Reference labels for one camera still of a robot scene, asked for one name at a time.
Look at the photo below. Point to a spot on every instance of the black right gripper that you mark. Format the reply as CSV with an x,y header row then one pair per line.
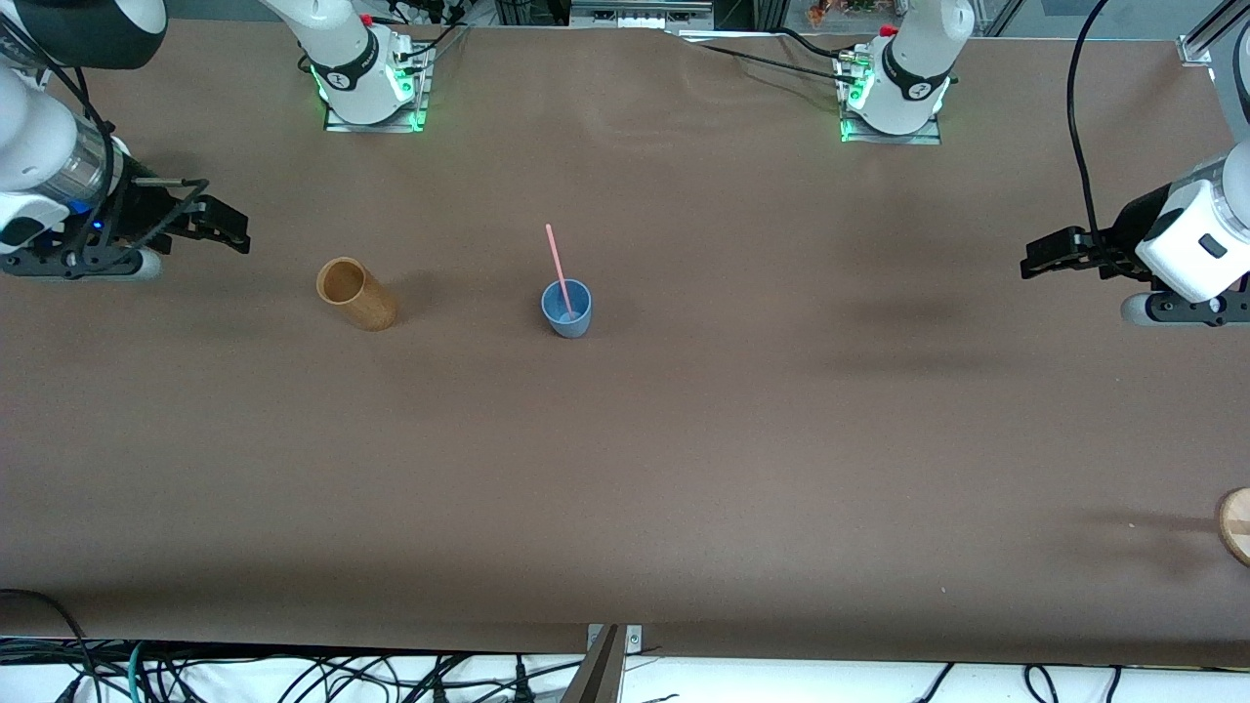
x,y
143,208

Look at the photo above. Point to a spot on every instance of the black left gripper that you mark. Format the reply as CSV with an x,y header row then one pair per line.
x,y
1131,227

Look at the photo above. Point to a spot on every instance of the pink chopstick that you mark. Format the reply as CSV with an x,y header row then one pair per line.
x,y
555,254

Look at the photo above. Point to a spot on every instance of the blue cup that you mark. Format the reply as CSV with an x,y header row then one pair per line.
x,y
568,317

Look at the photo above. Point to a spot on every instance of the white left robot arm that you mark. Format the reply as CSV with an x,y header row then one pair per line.
x,y
913,68

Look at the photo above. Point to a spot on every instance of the brown bamboo cup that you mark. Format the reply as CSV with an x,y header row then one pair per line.
x,y
374,308

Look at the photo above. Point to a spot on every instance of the round wooden board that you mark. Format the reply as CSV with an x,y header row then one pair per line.
x,y
1235,527

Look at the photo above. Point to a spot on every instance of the grey equipment box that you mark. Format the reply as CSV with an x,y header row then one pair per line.
x,y
640,12

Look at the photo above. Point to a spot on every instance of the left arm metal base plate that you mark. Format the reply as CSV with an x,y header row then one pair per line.
x,y
928,137

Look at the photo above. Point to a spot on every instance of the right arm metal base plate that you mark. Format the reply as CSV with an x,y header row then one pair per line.
x,y
422,88

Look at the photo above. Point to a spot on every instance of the aluminium frame profile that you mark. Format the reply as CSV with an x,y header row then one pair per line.
x,y
1196,44

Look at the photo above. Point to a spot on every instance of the small metal bracket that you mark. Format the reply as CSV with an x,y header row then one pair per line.
x,y
633,640

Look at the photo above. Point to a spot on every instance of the dark camera stand pole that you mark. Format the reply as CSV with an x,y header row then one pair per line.
x,y
596,674

